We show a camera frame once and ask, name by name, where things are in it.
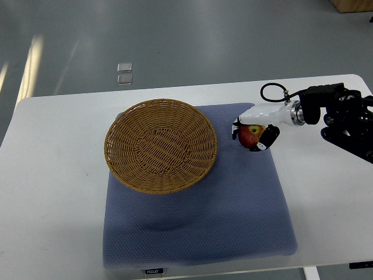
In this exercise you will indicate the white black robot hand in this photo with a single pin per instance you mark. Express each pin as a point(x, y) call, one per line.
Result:
point(263, 122)

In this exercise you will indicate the red yellow apple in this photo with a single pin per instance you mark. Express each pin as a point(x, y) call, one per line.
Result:
point(249, 135)

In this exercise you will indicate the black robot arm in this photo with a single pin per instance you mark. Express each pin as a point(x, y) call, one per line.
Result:
point(346, 114)

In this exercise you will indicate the brown wicker basket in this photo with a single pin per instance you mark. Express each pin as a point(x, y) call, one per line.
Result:
point(160, 146)

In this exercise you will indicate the blue fabric mat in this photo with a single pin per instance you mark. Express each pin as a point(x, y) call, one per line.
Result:
point(238, 211)

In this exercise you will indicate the wooden box corner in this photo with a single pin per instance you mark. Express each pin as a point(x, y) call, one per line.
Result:
point(352, 6)

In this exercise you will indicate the white table leg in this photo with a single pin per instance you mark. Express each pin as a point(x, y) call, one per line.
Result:
point(311, 273)

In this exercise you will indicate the black table control panel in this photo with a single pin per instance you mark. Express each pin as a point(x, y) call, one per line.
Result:
point(361, 265)

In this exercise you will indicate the lower floor outlet plate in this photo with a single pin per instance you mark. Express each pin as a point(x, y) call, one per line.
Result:
point(125, 79)

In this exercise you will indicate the floor outlet plate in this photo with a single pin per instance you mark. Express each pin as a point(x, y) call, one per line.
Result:
point(125, 79)
point(124, 67)

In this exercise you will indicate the upper floor outlet plate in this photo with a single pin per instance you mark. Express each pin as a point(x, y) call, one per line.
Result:
point(124, 67)

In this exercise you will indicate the black table label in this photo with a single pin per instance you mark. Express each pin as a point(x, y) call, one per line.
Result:
point(154, 271)

